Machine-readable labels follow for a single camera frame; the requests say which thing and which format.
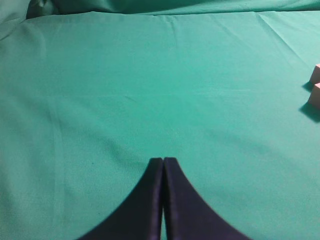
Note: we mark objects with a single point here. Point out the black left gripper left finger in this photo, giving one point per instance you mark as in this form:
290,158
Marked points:
139,216

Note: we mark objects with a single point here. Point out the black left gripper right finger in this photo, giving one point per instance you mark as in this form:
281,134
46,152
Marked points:
187,215

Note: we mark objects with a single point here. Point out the green cloth backdrop and cover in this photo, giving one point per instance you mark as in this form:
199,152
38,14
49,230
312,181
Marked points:
90,90

